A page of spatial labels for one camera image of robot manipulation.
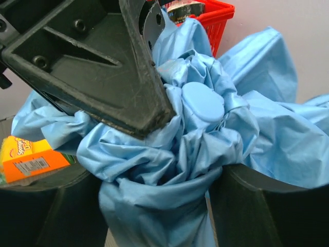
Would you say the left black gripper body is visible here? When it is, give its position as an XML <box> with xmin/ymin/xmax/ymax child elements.
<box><xmin>1</xmin><ymin>1</ymin><xmax>121</xmax><ymax>89</ymax></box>

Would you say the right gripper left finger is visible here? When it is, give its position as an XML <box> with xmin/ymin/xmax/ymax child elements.
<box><xmin>1</xmin><ymin>164</ymin><xmax>108</xmax><ymax>247</ymax></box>

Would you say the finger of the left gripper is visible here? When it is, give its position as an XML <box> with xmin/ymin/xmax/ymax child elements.
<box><xmin>1</xmin><ymin>0</ymin><xmax>175</xmax><ymax>139</ymax></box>
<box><xmin>139</xmin><ymin>1</ymin><xmax>171</xmax><ymax>51</ymax></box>

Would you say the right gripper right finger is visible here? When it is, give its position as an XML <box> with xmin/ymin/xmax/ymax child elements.
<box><xmin>209</xmin><ymin>164</ymin><xmax>328</xmax><ymax>246</ymax></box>

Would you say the light blue folding umbrella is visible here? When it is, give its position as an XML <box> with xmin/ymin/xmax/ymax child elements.
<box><xmin>11</xmin><ymin>17</ymin><xmax>328</xmax><ymax>246</ymax></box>

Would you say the black cylindrical snack can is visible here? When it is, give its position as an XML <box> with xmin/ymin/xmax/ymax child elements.
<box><xmin>167</xmin><ymin>1</ymin><xmax>205</xmax><ymax>24</ymax></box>

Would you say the red plastic shopping basket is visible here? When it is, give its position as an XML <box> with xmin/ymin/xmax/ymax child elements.
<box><xmin>163</xmin><ymin>0</ymin><xmax>235</xmax><ymax>56</ymax></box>

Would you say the orange yellow sponge box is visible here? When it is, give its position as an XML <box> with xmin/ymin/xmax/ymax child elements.
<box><xmin>1</xmin><ymin>136</ymin><xmax>77</xmax><ymax>185</ymax></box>

